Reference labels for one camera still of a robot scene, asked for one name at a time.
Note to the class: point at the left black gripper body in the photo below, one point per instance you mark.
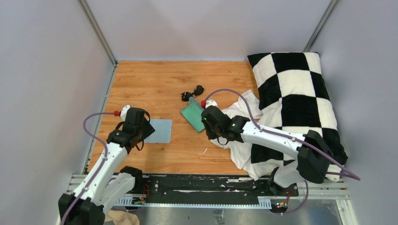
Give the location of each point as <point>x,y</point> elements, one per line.
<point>142,131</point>

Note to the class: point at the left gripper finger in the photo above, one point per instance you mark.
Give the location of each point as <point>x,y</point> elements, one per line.
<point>147,136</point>
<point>148,129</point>

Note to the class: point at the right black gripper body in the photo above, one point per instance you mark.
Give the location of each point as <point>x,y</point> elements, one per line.
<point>212,133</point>

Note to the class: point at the light blue cleaning cloth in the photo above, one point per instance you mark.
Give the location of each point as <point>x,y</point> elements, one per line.
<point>163,130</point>

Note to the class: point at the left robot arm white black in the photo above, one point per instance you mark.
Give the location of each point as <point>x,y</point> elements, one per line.
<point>89,203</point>

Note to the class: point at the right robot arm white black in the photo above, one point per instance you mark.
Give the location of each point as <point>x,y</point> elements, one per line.
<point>312,156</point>

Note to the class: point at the black round sunglasses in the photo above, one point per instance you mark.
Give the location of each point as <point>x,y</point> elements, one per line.
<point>198,90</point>

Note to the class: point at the white crumpled cloth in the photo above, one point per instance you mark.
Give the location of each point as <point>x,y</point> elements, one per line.
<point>256,160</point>

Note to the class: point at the black white checkered pillow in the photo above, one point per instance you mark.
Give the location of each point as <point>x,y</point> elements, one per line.
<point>293,96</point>

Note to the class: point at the beige crumpled cloth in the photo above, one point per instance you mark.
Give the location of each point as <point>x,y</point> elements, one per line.
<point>115,217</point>

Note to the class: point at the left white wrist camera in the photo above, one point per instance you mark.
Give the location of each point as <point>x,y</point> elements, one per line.
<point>123,112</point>

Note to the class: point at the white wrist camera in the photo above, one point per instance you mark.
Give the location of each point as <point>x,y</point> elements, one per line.
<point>123,112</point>
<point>210,102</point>

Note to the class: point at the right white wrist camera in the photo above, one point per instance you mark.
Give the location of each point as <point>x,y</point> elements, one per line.
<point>210,102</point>

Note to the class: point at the black metal base rail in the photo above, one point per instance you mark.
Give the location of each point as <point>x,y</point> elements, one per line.
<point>221,191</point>

